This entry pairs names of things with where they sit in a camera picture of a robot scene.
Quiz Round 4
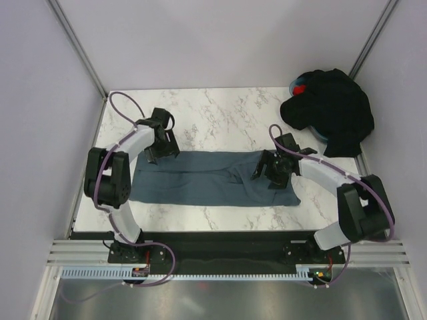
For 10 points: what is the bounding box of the white slotted cable duct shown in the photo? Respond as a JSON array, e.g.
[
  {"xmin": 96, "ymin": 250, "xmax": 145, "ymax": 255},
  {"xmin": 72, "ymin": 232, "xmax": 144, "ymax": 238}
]
[{"xmin": 61, "ymin": 266, "xmax": 332, "ymax": 281}]

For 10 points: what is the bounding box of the right aluminium frame post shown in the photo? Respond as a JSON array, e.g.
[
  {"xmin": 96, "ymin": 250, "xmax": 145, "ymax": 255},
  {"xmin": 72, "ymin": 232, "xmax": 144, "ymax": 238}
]
[{"xmin": 348, "ymin": 0, "xmax": 400, "ymax": 80}]

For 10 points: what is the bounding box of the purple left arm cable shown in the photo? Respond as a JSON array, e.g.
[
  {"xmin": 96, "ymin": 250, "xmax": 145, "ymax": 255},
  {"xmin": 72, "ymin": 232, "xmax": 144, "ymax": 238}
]
[{"xmin": 61, "ymin": 91, "xmax": 177, "ymax": 304}]

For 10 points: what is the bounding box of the red t shirt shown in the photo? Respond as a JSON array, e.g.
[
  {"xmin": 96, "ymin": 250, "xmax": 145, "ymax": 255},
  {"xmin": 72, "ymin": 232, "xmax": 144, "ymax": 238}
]
[{"xmin": 292, "ymin": 85, "xmax": 306, "ymax": 95}]

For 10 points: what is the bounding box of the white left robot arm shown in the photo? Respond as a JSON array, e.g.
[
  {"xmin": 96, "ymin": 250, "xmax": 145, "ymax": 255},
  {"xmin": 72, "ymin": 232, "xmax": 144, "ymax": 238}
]
[{"xmin": 83, "ymin": 108, "xmax": 179, "ymax": 262}]

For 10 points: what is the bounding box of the aluminium front frame rail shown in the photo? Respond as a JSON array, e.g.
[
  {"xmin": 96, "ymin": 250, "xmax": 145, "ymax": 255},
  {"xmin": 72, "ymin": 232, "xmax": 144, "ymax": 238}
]
[{"xmin": 47, "ymin": 240, "xmax": 410, "ymax": 267}]

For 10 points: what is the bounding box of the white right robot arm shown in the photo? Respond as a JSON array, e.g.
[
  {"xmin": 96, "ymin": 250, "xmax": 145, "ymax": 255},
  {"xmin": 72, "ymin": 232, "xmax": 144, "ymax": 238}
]
[{"xmin": 251, "ymin": 133, "xmax": 395, "ymax": 263}]

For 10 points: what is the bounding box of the grey-blue t shirt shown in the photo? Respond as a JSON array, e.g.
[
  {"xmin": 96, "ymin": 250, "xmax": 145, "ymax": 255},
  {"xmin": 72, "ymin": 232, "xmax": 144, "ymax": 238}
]
[{"xmin": 129, "ymin": 151, "xmax": 300, "ymax": 207}]

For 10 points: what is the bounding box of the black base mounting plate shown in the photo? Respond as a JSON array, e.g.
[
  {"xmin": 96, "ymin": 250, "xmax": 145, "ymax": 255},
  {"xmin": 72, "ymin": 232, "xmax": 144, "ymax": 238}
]
[{"xmin": 108, "ymin": 231, "xmax": 345, "ymax": 274}]

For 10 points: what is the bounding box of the aluminium frame post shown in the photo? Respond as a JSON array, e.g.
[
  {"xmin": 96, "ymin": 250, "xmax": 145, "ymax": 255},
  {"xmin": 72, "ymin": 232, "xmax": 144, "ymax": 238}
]
[
  {"xmin": 348, "ymin": 0, "xmax": 400, "ymax": 80},
  {"xmin": 46, "ymin": 0, "xmax": 108, "ymax": 101}
]

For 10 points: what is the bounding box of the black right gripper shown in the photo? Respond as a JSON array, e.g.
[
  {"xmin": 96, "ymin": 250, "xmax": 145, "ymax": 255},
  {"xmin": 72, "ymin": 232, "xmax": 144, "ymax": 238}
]
[{"xmin": 251, "ymin": 149, "xmax": 290, "ymax": 189}]

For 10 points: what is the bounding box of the left aluminium frame post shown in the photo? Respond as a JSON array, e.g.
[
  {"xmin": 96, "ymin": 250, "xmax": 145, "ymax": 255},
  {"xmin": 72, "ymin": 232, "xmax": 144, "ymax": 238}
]
[{"xmin": 46, "ymin": 0, "xmax": 108, "ymax": 101}]

